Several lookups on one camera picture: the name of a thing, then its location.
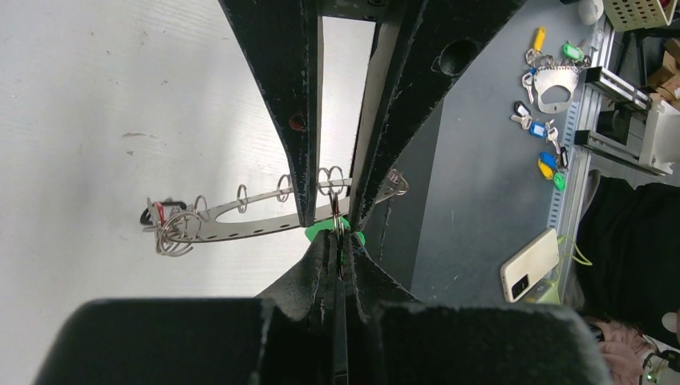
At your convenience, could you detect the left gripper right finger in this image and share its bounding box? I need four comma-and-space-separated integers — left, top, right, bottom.
343, 233, 419, 384

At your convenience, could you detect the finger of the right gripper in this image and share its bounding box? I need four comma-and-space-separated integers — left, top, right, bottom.
220, 0, 323, 227
348, 1, 524, 231

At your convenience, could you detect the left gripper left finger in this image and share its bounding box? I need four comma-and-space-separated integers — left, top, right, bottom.
254, 230, 338, 384

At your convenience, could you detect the green headed key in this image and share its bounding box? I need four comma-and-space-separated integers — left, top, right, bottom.
304, 217, 351, 242

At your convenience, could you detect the black headed key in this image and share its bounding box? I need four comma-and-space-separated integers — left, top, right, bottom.
139, 198, 187, 226

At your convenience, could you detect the spare silver keyring disc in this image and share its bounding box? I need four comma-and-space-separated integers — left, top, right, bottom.
520, 48, 592, 114

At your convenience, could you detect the yellow key tag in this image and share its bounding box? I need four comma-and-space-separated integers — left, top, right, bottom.
532, 26, 546, 52

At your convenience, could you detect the blue key tag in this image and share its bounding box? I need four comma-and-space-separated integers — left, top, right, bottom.
528, 121, 548, 139

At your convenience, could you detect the white smartphone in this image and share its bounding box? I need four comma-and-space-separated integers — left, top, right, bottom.
500, 228, 560, 303

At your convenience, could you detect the green key tag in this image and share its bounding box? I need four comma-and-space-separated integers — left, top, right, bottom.
562, 43, 585, 62

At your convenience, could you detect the beige perforated basket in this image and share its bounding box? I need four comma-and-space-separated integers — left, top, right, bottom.
603, 0, 678, 32

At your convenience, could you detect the person in black clothes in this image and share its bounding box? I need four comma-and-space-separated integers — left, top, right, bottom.
577, 172, 679, 348

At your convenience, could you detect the aluminium frame rail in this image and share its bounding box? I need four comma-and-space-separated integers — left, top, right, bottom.
547, 21, 617, 298

